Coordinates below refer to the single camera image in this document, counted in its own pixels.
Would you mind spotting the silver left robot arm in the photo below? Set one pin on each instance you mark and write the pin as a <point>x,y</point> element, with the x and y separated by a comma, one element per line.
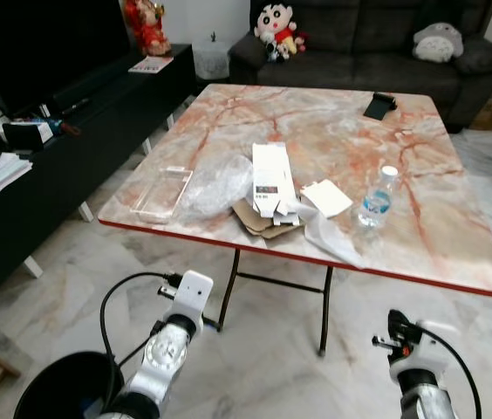
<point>163,358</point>

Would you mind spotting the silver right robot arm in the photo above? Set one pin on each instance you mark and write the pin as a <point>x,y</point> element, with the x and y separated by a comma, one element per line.
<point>425,397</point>

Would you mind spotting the black round rubbish bin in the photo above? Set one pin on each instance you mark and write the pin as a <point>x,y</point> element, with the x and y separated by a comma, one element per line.
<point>54,393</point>

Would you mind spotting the brown cardboard piece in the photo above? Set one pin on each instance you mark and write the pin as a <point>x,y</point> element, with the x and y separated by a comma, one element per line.
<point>259,223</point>

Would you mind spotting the white crumpled plastic sheet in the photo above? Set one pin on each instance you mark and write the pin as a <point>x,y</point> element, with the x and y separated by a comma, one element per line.
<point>331,240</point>

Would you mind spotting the clear plastic water bottle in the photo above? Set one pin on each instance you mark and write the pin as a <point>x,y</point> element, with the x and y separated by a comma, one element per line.
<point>376,202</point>

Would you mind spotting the clear bubble wrap bag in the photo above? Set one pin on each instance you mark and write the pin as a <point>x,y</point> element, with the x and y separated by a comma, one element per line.
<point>215,188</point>

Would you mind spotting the clear plastic tray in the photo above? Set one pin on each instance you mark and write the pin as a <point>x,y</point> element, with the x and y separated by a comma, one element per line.
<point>160,194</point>

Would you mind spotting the white paper card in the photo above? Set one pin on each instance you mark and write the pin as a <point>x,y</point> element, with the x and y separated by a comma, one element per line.
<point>326,198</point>

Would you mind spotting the white flattened carton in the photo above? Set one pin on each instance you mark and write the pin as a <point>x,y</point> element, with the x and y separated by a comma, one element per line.
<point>273,179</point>

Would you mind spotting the black low tv console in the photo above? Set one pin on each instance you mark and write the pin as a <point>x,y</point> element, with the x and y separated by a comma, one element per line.
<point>98,148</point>

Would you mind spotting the marble pattern folding table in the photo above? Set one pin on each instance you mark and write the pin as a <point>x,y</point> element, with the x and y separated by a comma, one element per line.
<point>316,131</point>

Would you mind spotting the white mesh basket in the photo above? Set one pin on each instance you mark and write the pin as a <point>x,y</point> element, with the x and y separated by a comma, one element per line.
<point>214,63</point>

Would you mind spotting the black box with label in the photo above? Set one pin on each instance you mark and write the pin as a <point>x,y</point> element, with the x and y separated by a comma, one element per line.
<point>26,133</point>

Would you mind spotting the white red booklet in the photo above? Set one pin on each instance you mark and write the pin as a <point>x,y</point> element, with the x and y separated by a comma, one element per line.
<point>151,65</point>

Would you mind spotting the dark grey fabric sofa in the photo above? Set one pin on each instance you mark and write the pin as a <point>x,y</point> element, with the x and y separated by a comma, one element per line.
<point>359,48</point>

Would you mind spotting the grey round plush toy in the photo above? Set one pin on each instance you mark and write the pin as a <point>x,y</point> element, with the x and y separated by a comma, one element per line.
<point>438,44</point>

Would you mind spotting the red gold figurine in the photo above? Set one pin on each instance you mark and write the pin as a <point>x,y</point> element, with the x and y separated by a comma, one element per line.
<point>147,26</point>

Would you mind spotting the cartoon boy plush doll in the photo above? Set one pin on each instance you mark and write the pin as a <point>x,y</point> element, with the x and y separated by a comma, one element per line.
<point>276,26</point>

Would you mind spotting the black flat television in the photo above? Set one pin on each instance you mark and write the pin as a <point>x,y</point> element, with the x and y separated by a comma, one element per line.
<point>45,44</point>

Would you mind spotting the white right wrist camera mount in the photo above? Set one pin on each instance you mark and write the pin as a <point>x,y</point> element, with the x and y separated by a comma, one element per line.
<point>429,353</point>

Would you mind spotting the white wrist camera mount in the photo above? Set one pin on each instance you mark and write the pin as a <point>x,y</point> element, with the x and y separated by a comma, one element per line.
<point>192,292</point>
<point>429,353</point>

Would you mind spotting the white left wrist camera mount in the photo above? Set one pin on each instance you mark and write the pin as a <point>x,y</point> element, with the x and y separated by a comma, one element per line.
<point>192,292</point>

